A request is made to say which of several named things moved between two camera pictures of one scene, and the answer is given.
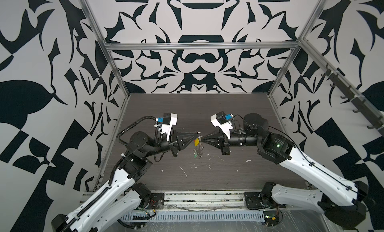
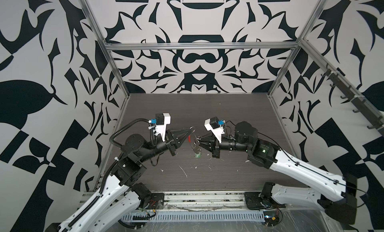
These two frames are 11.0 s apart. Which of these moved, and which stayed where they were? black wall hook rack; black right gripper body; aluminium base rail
Moved: black right gripper body
Stayed: aluminium base rail; black wall hook rack
